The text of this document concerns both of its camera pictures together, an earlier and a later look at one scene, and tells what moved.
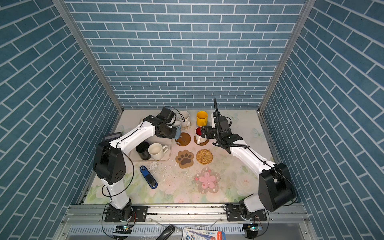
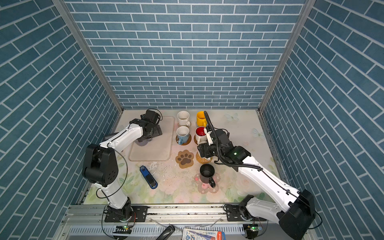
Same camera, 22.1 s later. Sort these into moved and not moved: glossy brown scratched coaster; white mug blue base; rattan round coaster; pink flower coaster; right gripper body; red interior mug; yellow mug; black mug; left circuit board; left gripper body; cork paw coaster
Moved: right gripper body; left gripper body; black mug; white mug blue base
Not moved: left circuit board; pink flower coaster; cork paw coaster; glossy brown scratched coaster; red interior mug; rattan round coaster; yellow mug
